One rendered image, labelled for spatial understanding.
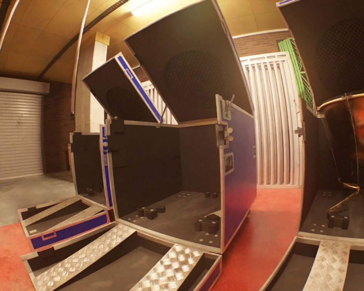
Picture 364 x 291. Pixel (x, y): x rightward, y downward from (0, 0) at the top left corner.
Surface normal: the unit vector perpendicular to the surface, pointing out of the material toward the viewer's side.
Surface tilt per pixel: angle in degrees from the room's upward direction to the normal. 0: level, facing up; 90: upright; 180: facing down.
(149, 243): 92
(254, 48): 90
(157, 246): 92
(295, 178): 87
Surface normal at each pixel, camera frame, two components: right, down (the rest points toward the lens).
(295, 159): -0.49, 0.00
